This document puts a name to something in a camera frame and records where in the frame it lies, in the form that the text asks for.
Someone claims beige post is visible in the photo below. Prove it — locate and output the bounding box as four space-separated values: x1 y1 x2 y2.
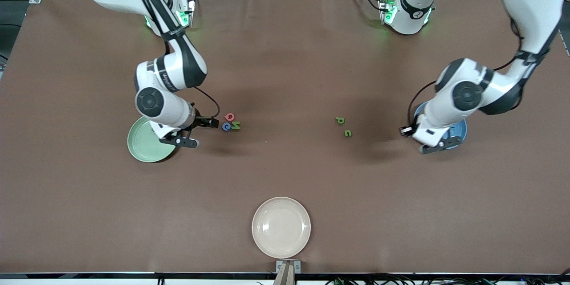
273 262 295 285

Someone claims beige plate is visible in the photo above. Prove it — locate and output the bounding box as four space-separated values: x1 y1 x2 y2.
251 196 311 259

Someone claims blue plate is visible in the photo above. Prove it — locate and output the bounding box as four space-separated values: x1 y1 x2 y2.
413 101 468 150

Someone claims brown table cover sheet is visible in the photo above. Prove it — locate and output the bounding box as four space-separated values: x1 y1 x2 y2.
0 0 570 274

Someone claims grey metal mount bracket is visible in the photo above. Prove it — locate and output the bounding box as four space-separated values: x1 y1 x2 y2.
276 260 301 274

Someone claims green plate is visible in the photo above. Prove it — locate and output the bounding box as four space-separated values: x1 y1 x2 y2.
127 116 179 163

